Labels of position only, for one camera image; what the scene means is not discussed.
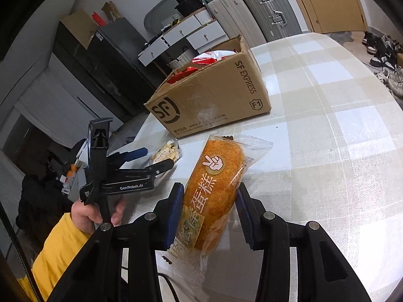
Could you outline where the brown cardboard box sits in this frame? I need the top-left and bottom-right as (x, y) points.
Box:
(144, 35), (271, 138)

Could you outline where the grey oval board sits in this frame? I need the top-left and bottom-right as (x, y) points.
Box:
(144, 0), (185, 35)

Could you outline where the clear packet of small cakes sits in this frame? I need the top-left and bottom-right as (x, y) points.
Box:
(150, 141), (182, 165)

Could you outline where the dark cloth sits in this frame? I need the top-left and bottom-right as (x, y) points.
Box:
(17, 174), (74, 243)

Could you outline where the flat brown cardboard sheet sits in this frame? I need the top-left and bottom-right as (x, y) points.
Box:
(60, 9), (95, 50)

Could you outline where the white wardrobe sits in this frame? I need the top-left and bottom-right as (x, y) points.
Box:
(0, 50), (126, 164)

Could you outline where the white dresser with drawers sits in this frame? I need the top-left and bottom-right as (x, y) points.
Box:
(138, 9), (228, 70)

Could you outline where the large red chips bag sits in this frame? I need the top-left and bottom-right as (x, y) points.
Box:
(166, 65), (199, 84)

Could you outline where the brown paper bag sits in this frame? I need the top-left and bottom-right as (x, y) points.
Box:
(101, 2), (123, 21)

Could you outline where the cream suitcase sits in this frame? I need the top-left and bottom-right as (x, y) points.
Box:
(206, 0), (269, 47)

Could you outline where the white storage bin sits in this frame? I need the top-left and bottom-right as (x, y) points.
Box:
(61, 138), (87, 196)

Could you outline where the scattered pile of sneakers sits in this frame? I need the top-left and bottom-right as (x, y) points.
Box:
(362, 31), (403, 98)

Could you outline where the black storage box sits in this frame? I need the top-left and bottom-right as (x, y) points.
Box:
(175, 0), (209, 17)

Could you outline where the large white red snack bag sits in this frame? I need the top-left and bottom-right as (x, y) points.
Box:
(192, 50), (241, 67)

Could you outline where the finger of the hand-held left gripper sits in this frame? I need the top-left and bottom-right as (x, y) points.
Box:
(106, 146), (149, 168)
(108, 158), (176, 179)

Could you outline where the black cable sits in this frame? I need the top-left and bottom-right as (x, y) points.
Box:
(0, 200), (43, 302)

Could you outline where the person's left forearm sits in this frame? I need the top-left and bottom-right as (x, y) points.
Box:
(18, 212), (96, 302)

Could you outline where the wooden door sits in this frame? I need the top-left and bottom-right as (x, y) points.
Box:
(281, 0), (368, 34)

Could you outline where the woven laundry basket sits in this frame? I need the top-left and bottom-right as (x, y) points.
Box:
(168, 48), (193, 70)

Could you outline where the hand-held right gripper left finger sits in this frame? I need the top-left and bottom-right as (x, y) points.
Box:
(47, 182), (185, 302)

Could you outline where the person's left hand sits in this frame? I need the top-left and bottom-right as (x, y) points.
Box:
(71, 197), (127, 235)

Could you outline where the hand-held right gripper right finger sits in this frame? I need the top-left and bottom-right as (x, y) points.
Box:
(236, 182), (373, 302)

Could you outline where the orange cake packet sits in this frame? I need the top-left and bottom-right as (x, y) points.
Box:
(157, 134), (273, 302)

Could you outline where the black glass cabinet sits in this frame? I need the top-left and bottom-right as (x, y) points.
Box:
(52, 22), (136, 123)

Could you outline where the dark grey refrigerator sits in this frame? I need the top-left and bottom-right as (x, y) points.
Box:
(86, 17), (169, 117)

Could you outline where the silver suitcase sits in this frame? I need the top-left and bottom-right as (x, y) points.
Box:
(241, 0), (303, 42)

